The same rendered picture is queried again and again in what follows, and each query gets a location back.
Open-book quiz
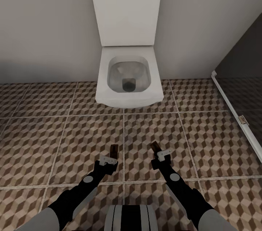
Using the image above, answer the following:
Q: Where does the robot trunk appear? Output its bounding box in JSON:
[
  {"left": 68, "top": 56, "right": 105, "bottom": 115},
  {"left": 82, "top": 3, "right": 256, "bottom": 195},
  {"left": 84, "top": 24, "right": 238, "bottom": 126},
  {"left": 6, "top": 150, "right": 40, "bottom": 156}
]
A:
[{"left": 104, "top": 205, "right": 158, "bottom": 231}]

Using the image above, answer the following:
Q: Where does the mousetrap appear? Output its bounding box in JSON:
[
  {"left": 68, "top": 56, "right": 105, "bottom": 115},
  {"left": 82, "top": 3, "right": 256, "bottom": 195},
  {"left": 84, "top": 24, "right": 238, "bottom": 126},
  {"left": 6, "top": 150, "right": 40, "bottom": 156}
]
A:
[
  {"left": 150, "top": 141, "right": 162, "bottom": 157},
  {"left": 110, "top": 144, "right": 119, "bottom": 159}
]

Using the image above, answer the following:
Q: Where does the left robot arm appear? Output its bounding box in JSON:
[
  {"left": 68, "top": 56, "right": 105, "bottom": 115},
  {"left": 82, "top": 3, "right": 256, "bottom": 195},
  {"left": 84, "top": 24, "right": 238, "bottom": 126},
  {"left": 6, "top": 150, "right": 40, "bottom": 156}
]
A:
[{"left": 15, "top": 156, "right": 118, "bottom": 231}]

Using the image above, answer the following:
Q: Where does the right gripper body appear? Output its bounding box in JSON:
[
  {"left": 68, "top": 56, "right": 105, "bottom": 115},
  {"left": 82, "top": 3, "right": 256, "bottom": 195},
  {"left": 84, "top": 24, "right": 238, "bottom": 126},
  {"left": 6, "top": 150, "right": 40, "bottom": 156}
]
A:
[{"left": 151, "top": 155, "right": 171, "bottom": 172}]

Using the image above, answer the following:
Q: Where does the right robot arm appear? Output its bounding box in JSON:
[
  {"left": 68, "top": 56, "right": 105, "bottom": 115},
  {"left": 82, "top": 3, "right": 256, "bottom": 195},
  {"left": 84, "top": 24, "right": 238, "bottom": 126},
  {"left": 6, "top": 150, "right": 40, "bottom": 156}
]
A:
[{"left": 151, "top": 148, "right": 238, "bottom": 231}]

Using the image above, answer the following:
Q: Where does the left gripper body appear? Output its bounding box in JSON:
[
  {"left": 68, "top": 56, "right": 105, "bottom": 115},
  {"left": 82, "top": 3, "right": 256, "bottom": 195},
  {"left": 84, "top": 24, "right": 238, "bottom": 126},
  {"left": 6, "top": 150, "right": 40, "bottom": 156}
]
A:
[{"left": 94, "top": 160, "right": 114, "bottom": 179}]

